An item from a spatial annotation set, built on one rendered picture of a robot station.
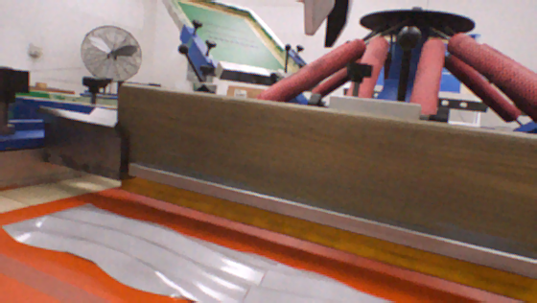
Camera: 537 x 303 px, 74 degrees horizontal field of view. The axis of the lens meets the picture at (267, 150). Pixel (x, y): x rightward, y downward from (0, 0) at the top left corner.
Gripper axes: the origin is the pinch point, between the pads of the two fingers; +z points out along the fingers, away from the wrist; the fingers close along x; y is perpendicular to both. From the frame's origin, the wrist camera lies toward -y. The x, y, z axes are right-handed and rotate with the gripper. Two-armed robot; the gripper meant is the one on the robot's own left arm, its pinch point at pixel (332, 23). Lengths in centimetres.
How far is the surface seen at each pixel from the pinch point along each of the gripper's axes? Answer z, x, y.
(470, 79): -6, -99, -19
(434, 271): 15.5, 1.1, -9.1
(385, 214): 12.2, 2.1, -5.6
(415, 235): 12.7, 3.4, -7.5
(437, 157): 8.1, 2.1, -8.0
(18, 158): 13.3, 5.2, 25.5
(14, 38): -26, -216, 377
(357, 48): -9, -68, 10
